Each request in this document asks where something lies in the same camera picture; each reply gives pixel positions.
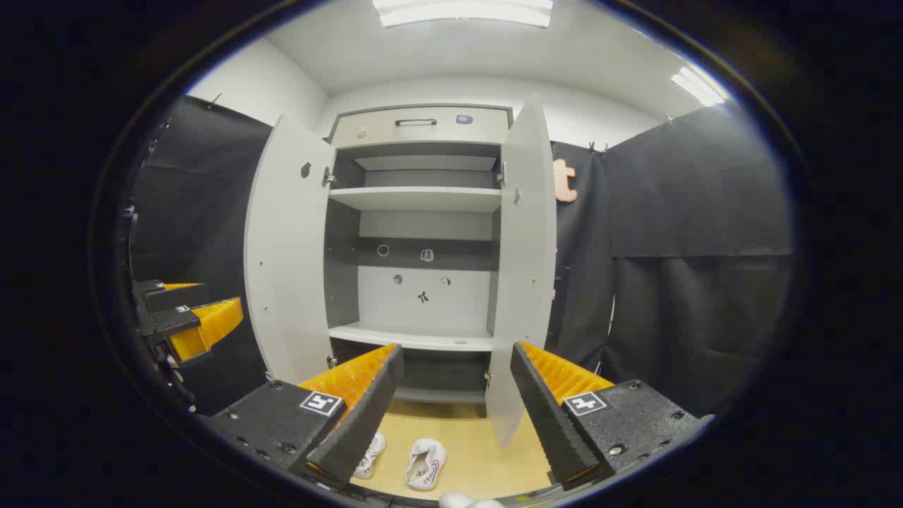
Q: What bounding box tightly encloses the large ceiling light panel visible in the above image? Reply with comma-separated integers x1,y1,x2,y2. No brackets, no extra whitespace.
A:
372,0,554,29

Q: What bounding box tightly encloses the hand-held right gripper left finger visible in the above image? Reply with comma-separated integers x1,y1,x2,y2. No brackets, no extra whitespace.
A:
201,344,405,488

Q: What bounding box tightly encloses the white shoe cabinet door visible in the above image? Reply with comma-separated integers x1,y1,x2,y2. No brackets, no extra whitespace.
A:
485,95,558,449
243,115,338,385

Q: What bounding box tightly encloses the black backdrop cloth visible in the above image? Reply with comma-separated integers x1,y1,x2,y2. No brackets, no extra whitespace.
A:
131,95,794,418

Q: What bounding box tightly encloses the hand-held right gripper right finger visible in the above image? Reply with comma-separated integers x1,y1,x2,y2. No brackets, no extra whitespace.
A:
510,341,710,491

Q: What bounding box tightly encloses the white shoe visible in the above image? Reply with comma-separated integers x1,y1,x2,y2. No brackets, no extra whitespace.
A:
353,432,387,480
404,438,447,492

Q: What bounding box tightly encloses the white grey shoe cabinet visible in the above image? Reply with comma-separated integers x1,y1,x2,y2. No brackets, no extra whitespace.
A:
243,95,558,449

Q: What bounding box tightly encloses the white cabinet drawer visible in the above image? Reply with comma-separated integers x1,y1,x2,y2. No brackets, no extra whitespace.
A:
330,106,512,149

